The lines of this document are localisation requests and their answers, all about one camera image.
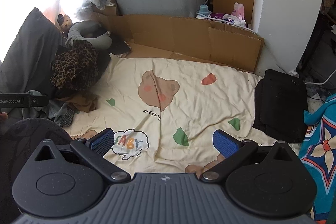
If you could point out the purple white tissue packet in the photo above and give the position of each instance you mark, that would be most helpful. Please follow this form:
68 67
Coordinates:
228 19

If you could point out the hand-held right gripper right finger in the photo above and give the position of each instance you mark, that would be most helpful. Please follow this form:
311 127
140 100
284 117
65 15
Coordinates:
223 144

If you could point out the dark grey pillow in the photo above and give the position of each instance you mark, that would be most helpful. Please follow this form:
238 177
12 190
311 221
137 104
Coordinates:
29 50

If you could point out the leopard print garment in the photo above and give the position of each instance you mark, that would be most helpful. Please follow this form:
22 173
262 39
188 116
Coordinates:
73 66

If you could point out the black folded garment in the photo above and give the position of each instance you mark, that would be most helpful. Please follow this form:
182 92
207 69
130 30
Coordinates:
281 106

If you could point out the grey denim garment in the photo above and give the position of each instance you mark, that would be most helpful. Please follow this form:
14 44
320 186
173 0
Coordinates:
60 113

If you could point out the pink packet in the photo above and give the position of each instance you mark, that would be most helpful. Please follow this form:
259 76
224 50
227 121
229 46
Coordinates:
239 11

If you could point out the blue-capped bottle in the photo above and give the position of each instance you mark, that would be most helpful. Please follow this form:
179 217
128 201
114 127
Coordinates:
204 11

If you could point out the brown garment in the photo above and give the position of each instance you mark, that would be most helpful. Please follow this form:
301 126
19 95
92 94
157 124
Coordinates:
84 103

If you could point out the small black cloth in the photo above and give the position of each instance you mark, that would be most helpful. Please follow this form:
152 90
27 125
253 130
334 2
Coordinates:
119 47

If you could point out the cream printed blanket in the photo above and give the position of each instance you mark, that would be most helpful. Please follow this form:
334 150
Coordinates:
183 108

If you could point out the teal patterned cloth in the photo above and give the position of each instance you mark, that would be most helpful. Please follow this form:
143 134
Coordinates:
323 161

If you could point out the folded cardboard sheet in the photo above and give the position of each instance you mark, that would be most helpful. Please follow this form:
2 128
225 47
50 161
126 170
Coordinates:
183 35

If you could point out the grey neck pillow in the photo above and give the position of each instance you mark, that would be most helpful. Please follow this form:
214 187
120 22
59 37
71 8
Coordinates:
78 29

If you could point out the person's left hand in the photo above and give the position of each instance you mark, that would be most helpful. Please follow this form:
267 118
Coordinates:
3 116

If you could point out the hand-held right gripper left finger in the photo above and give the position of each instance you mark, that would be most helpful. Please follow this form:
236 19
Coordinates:
101 142

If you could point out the dark furniture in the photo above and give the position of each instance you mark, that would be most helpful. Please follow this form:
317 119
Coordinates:
320 50

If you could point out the small doll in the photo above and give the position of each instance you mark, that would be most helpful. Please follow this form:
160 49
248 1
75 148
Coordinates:
64 23

